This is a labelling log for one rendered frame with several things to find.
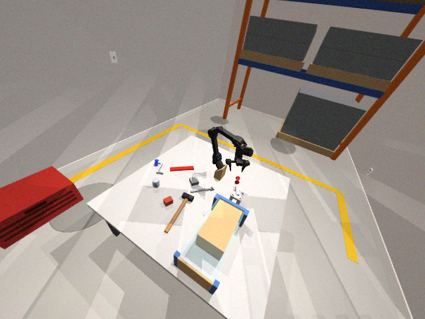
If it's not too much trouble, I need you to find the clear-panelled rack with blue corner posts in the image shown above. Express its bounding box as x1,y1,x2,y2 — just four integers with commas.
173,195,248,294

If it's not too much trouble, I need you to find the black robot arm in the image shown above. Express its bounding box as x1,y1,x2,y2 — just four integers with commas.
208,126,254,169

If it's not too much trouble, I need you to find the black-headed mallet with wooden handle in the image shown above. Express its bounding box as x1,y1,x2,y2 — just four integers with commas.
164,192,195,233

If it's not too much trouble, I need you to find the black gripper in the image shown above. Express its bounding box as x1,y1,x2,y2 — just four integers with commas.
225,153,250,172

